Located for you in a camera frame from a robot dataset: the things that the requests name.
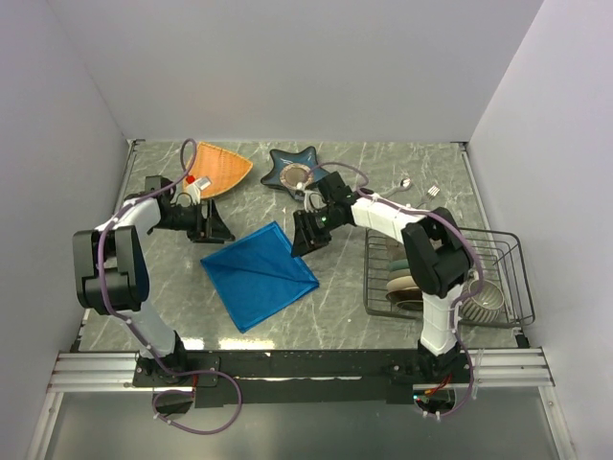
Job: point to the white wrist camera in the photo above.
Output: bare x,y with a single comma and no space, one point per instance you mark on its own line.
312,200
195,186

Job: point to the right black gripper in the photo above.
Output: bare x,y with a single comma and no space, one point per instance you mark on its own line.
304,241

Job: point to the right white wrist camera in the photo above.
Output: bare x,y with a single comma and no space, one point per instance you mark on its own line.
312,200

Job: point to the orange woven basket tray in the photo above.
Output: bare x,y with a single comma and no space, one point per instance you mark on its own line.
225,168

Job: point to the silver spoon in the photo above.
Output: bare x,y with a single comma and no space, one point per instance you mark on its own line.
403,186

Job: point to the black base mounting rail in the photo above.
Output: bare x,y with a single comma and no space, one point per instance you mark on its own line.
308,376

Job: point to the dark blue star dish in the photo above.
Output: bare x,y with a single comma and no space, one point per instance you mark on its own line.
289,170

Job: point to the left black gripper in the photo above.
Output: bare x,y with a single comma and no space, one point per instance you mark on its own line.
217,229

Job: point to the silver fork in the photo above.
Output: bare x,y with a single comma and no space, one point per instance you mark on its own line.
429,195

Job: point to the blue cloth napkin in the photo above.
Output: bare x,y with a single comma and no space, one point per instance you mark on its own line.
256,276

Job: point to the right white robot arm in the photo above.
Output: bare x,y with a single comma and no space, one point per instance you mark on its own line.
438,254

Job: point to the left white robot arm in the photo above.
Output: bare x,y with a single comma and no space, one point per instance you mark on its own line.
112,278

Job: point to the black wire dish rack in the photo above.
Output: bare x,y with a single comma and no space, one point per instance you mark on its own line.
503,263

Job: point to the green plate in rack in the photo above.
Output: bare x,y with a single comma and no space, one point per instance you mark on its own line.
398,265

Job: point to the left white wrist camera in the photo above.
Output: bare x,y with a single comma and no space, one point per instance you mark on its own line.
195,186

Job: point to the grey ribbed mug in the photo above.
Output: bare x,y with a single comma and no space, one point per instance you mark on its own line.
484,304

